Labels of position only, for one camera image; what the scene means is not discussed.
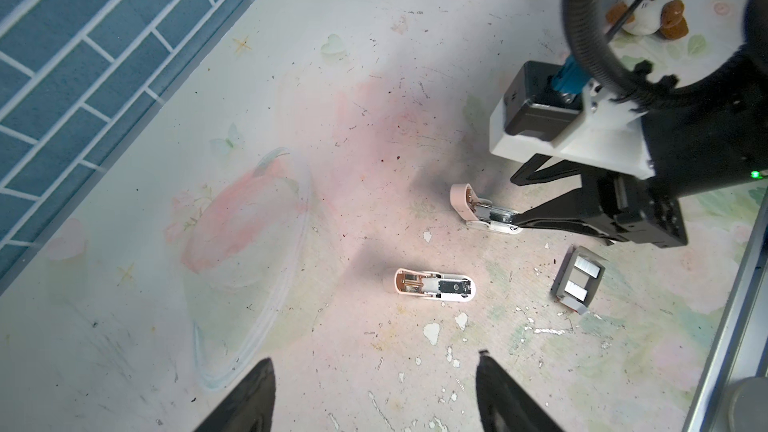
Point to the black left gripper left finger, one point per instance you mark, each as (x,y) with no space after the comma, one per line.
(249,406)

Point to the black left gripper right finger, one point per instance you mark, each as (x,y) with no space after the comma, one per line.
(503,404)

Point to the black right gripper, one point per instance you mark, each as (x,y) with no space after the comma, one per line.
(617,206)

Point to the silver staple strip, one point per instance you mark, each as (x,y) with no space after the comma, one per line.
(576,291)
(588,267)

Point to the cardboard staple tray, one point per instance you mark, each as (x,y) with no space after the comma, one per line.
(567,272)

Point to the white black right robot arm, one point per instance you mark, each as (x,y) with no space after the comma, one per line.
(657,100)

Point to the brown white plush toy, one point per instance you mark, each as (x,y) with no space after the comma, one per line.
(665,17)

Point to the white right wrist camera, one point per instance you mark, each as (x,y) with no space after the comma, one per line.
(589,128)

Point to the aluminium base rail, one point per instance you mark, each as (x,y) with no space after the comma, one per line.
(732,392)

